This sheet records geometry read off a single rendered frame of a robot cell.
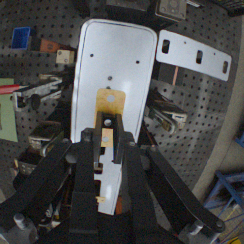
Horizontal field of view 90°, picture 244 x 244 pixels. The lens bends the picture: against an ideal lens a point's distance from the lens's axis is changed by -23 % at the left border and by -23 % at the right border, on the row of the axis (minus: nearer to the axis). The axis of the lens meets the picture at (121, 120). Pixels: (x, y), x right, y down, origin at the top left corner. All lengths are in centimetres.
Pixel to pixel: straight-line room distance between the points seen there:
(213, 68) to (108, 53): 35
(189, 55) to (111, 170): 47
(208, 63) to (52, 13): 72
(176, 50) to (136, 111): 23
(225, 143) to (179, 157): 138
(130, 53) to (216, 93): 65
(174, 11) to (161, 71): 19
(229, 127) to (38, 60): 216
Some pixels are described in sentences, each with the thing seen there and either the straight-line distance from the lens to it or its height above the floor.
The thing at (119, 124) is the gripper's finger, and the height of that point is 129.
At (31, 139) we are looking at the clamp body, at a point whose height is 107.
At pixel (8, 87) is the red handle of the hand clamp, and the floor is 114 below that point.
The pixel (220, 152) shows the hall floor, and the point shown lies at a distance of 236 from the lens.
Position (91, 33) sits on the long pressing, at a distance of 46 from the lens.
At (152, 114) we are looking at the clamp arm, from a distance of 49.
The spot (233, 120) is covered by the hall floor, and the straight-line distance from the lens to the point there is 223.
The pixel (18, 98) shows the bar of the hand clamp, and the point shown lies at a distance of 29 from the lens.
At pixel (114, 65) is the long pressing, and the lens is 45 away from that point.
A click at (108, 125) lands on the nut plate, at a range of 21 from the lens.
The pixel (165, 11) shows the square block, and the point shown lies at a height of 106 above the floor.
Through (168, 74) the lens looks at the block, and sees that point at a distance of 51.
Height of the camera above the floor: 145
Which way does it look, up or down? 68 degrees down
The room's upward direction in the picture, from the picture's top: 168 degrees clockwise
